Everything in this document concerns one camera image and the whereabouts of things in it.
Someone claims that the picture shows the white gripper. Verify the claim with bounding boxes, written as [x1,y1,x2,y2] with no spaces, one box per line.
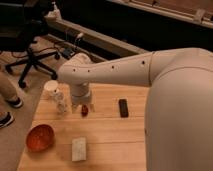
[70,83,95,113]

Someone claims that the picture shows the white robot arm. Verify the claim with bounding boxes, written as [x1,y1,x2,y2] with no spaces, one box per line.
[58,48,213,171]

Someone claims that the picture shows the clear plastic bottle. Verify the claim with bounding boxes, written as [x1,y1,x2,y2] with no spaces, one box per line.
[52,89,67,115]

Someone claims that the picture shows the white spray bottle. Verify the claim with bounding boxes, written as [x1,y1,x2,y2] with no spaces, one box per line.
[47,1,62,20]

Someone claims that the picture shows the small red object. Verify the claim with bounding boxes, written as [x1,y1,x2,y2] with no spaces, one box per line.
[81,105,89,117]

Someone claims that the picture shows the white paper cup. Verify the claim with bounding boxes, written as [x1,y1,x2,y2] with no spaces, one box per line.
[44,80,58,98]

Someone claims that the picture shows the white sponge block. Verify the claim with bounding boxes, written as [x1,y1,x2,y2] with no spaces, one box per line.
[72,137,86,162]

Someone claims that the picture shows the black remote control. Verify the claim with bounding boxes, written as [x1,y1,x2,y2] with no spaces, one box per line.
[119,99,129,118]

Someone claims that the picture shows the orange red bowl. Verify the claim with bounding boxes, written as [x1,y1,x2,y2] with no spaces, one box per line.
[26,124,55,152]

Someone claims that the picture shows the blue electronic box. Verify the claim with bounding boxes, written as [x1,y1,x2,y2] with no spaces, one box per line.
[61,48,75,59]

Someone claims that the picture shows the black sneaker upper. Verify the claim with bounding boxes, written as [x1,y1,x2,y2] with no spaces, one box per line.
[7,98,23,108]

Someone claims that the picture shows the black sneaker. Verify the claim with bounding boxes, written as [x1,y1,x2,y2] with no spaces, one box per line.
[7,98,23,108]
[0,112,14,128]

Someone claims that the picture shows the person's leg beige trousers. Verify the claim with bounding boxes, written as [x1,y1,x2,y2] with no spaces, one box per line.
[0,72,18,101]

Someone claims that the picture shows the black sneaker lower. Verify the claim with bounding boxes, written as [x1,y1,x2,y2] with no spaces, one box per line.
[0,112,14,128]

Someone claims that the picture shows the black office chair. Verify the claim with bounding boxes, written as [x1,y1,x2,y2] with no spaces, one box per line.
[0,0,60,88]

